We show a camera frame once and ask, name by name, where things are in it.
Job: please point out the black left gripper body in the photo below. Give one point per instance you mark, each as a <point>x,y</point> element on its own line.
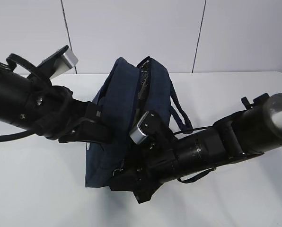
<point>62,117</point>

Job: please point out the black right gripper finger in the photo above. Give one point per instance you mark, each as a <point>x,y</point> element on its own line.
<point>146,190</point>

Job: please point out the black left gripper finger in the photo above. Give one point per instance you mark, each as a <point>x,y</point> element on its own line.
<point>88,132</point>

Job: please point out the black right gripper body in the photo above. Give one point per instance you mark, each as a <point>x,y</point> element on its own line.
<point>147,167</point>

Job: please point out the dark blue fabric lunch bag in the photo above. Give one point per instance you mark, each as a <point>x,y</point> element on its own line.
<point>118,100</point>

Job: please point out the glass container with green lid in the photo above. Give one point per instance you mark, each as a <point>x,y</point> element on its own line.
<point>144,88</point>

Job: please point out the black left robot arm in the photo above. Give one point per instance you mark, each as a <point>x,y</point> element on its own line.
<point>19,101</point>

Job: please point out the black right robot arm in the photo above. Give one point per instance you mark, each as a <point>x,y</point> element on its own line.
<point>238,137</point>

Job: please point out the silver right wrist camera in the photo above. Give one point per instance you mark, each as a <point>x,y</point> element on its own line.
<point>152,126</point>

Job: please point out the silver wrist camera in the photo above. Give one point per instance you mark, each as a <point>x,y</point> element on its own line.
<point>58,63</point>
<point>152,126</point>

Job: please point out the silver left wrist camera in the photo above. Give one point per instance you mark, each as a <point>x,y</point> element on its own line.
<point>58,63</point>

